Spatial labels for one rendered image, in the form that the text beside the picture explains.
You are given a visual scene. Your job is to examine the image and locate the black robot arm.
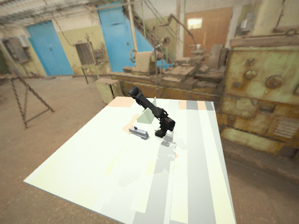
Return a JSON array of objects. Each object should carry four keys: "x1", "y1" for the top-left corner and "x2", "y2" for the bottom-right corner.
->
[{"x1": 128, "y1": 86, "x2": 175, "y2": 131}]

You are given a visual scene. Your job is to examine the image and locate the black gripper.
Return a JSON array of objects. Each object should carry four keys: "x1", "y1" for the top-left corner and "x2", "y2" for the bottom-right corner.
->
[{"x1": 155, "y1": 122, "x2": 168, "y2": 137}]

